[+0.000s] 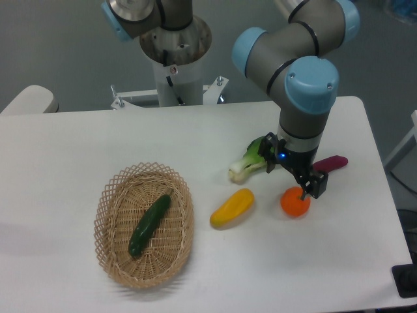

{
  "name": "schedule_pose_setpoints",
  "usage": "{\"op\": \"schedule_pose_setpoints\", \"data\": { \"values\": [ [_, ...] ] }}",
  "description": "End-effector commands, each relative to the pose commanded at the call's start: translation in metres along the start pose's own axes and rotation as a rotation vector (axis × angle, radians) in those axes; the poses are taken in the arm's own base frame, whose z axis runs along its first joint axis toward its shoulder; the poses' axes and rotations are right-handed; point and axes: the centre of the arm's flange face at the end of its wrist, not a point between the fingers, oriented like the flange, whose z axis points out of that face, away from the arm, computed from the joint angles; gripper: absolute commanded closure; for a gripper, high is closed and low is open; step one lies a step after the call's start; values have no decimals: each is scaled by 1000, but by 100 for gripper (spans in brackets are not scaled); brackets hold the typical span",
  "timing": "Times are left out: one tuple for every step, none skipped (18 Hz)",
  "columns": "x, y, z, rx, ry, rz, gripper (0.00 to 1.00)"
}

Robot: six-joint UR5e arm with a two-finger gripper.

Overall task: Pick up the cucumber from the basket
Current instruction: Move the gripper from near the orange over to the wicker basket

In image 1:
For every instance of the orange tangerine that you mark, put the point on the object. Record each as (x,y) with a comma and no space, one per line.
(292,204)

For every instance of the green cucumber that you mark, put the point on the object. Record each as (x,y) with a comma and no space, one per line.
(148,224)

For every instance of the green white bok choy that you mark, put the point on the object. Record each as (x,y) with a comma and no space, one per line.
(249,163)

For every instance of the white furniture at right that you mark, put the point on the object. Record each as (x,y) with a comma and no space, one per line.
(406,144)

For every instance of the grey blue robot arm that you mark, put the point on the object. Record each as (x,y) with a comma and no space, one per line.
(288,65)

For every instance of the purple eggplant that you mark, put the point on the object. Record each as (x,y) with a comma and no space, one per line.
(330,164)

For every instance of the oval wicker basket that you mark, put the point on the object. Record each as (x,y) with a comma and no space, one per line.
(123,202)

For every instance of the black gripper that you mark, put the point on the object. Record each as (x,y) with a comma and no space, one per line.
(299,164)

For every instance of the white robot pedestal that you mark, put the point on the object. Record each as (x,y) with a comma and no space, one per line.
(177,59)

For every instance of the white chair armrest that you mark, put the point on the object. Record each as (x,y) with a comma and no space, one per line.
(34,99)

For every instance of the yellow orange mango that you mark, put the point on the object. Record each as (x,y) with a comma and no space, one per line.
(234,207)

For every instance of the black device at table edge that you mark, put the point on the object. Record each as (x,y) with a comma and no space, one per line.
(405,280)

